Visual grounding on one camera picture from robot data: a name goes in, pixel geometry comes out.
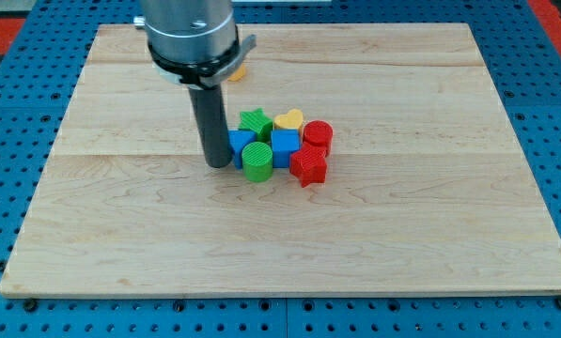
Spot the green star block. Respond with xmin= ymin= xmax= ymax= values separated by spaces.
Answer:
xmin=238 ymin=108 xmax=273 ymax=143

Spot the blue triangle block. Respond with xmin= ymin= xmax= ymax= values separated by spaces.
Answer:
xmin=228 ymin=130 xmax=257 ymax=169

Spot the red star block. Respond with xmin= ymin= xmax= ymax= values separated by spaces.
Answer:
xmin=289 ymin=143 xmax=328 ymax=188

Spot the black clamp with grey bracket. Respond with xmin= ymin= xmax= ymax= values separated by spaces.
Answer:
xmin=148 ymin=35 xmax=257 ymax=90

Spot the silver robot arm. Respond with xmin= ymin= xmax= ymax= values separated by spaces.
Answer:
xmin=136 ymin=0 xmax=240 ymax=168

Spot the wooden board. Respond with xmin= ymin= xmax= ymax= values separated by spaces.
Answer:
xmin=0 ymin=23 xmax=561 ymax=299

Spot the yellow heart block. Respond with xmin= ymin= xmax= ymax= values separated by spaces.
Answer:
xmin=273 ymin=108 xmax=304 ymax=135

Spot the blue cube block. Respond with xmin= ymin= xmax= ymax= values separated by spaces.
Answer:
xmin=271 ymin=130 xmax=301 ymax=168

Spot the yellow block behind arm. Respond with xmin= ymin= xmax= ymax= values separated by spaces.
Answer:
xmin=227 ymin=64 xmax=246 ymax=82

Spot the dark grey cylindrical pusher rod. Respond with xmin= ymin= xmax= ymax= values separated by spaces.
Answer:
xmin=189 ymin=85 xmax=232 ymax=168

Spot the green cylinder block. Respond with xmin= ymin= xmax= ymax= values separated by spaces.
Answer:
xmin=242 ymin=142 xmax=273 ymax=182

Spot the red cylinder block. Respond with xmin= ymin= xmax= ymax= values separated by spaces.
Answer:
xmin=303 ymin=120 xmax=334 ymax=157

